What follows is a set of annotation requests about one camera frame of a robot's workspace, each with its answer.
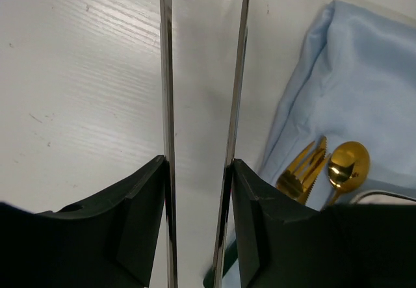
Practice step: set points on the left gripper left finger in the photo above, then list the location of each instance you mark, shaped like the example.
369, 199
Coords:
105, 240

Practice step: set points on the gold knife green handle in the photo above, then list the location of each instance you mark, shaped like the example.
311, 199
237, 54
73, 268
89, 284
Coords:
320, 158

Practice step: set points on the silver metal tongs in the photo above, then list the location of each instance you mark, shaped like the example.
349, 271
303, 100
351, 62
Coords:
167, 75

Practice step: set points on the white rectangular plate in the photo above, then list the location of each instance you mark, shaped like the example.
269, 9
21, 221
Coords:
381, 197

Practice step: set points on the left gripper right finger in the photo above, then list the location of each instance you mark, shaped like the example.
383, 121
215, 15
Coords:
282, 243

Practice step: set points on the light blue cloth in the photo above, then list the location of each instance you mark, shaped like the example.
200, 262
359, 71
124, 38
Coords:
355, 81

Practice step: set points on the gold spoon green handle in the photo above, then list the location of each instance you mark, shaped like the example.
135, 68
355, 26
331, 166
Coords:
348, 169

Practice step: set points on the gold fork green handle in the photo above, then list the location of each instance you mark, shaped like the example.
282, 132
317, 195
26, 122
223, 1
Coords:
291, 181

